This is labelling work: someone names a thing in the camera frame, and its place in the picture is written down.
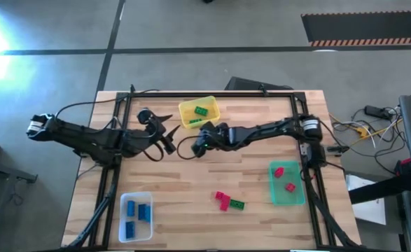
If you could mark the blue toy block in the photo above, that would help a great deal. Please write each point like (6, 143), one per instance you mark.
(144, 212)
(131, 208)
(130, 230)

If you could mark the clear plastic bin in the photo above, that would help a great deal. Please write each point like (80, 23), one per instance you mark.
(124, 196)

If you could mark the red item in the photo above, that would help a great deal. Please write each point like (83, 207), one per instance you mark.
(404, 164)

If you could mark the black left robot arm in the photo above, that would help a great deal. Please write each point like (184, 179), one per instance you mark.
(86, 138)

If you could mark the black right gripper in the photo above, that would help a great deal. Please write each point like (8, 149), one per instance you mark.
(208, 140)

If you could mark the black hazard-striped floor mat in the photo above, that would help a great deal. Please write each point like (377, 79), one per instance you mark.
(362, 28)

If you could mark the yellow plastic bin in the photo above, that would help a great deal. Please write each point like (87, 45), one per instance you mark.
(214, 105)

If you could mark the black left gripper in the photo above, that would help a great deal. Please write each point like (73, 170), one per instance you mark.
(156, 131)

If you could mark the black aluminium table frame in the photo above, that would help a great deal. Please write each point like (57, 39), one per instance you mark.
(208, 94)

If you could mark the teal plastic bin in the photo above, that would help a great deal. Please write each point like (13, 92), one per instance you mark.
(289, 168)

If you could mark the black power adapter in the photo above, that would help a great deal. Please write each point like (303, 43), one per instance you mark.
(376, 112)

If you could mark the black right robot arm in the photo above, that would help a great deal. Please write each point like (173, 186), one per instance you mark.
(261, 131)

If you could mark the white paper sheet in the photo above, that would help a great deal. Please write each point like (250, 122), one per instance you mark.
(366, 206)

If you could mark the green toy block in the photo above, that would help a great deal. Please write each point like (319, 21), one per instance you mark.
(195, 121)
(201, 111)
(237, 204)

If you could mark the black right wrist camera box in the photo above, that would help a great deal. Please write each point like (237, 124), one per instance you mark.
(207, 127)

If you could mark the red toy block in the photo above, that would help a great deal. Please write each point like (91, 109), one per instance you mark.
(279, 172)
(219, 195)
(290, 187)
(225, 203)

